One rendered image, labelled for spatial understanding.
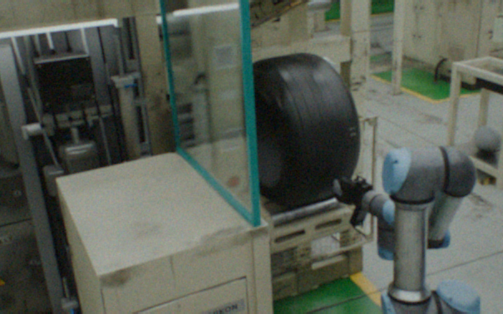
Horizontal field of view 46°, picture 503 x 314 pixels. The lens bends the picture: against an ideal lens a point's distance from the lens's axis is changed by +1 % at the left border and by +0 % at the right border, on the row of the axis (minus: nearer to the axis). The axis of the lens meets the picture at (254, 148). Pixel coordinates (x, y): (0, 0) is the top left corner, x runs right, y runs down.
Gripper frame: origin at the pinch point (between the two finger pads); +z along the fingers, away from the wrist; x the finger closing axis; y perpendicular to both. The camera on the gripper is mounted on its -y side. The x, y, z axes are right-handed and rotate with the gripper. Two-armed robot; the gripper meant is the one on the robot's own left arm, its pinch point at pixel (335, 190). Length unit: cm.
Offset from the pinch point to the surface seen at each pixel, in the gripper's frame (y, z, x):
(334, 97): 33.4, -0.8, -1.7
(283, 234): -15.1, 8.5, 17.9
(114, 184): 25, -10, 77
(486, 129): -51, 144, -225
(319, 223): -15.2, 8.5, 2.7
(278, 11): 61, 49, -10
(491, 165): -73, 128, -212
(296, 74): 42.0, 7.7, 7.5
